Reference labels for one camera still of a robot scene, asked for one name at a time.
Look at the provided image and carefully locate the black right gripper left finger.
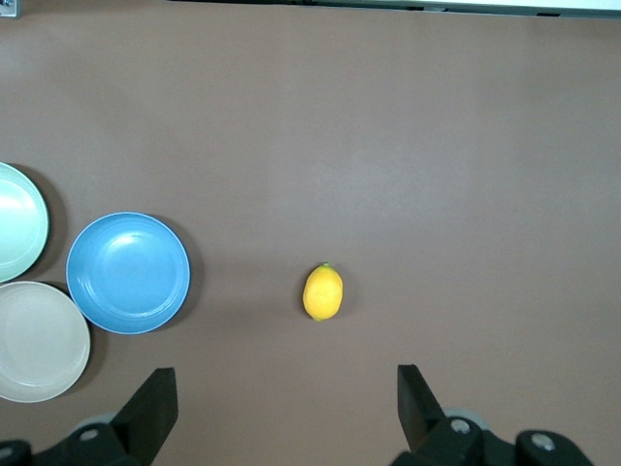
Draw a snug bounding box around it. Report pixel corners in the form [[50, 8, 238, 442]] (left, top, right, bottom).
[[0, 367, 179, 466]]

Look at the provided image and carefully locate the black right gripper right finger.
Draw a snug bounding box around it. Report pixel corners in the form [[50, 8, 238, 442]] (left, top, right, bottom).
[[387, 363, 598, 466]]

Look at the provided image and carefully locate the yellow lemon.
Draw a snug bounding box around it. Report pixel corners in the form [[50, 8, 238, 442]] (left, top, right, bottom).
[[302, 263, 344, 322]]

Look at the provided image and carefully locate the beige plate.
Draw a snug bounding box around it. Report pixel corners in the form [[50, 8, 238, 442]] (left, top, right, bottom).
[[0, 281, 92, 403]]

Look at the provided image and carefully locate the blue plate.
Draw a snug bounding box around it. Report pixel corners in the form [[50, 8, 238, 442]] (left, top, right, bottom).
[[66, 212, 191, 335]]

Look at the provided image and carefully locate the pale green plate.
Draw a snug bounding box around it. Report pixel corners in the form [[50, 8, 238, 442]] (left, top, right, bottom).
[[0, 162, 50, 283]]

